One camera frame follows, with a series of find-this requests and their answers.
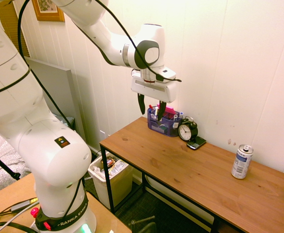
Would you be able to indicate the wooden window blind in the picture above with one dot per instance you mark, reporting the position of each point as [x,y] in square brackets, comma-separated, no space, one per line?
[11,26]

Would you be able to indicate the blue-capped white marker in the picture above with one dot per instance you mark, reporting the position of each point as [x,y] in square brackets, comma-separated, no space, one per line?
[181,114]

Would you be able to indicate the white circle-patterned bed cover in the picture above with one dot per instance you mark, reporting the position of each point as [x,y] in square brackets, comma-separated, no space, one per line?
[1,167]

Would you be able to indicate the wooden picture frame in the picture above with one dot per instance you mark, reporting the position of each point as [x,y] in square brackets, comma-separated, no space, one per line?
[48,13]

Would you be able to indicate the yellow white chips bag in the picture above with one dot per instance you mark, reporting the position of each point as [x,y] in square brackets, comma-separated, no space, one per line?
[118,167]

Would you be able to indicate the crumpled white tissue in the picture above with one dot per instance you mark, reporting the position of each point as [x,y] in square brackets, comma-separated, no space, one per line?
[99,170]

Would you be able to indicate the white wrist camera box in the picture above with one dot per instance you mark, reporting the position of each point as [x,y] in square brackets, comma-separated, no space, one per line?
[167,74]

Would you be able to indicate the red marker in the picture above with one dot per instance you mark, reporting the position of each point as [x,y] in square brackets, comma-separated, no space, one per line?
[151,107]

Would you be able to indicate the black alarm clock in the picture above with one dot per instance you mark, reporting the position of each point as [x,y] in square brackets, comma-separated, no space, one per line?
[186,131]

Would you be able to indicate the pink sticky notes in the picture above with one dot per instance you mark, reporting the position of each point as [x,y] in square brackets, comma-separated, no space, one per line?
[169,112]

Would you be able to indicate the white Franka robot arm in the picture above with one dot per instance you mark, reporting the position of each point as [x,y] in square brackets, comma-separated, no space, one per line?
[54,150]

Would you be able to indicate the black table clamp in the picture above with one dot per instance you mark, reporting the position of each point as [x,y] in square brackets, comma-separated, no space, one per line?
[144,225]

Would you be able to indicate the gray bed frame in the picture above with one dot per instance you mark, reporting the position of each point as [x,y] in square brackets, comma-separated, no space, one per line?
[57,89]

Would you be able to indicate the brown Hello Panda snack bag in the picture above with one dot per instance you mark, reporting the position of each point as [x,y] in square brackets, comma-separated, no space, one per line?
[110,161]

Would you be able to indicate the black mobile phone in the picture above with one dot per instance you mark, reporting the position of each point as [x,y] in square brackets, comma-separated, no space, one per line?
[196,143]

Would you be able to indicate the wooden table with black frame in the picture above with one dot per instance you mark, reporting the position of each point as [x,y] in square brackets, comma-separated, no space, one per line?
[180,167]

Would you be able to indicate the white trash bin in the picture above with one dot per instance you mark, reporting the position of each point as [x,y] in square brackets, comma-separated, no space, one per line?
[119,187]

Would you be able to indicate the purple desk organizer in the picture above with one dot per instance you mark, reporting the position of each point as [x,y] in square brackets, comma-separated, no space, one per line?
[166,129]

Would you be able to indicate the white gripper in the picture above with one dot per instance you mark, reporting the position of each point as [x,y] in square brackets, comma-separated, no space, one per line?
[154,91]

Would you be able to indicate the black tripod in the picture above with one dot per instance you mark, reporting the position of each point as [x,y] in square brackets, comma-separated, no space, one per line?
[4,166]

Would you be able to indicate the silver and blue drink can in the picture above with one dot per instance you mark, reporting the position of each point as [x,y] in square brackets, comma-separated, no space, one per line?
[241,162]

